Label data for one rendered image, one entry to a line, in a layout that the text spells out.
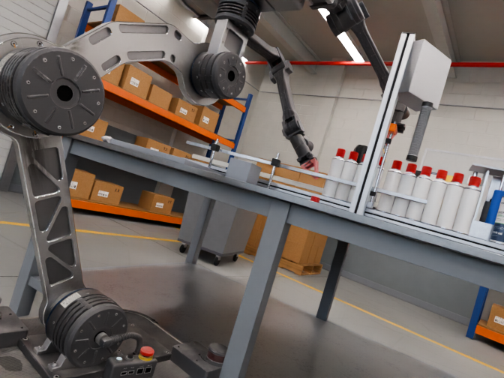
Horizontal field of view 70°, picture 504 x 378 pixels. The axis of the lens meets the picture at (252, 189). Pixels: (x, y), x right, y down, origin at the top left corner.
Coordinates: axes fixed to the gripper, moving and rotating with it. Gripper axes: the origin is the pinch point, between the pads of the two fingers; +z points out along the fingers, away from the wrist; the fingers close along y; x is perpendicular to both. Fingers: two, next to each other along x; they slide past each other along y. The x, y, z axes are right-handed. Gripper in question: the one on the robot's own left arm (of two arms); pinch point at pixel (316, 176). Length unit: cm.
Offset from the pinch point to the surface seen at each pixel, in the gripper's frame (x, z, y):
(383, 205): -17.6, 22.7, -0.9
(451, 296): -31, 107, 438
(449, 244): -27, 44, -44
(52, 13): 206, -375, 109
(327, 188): -2.0, 6.9, -1.1
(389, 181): -23.7, 15.7, -1.0
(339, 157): -12.0, -2.4, -0.4
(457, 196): -40, 31, -1
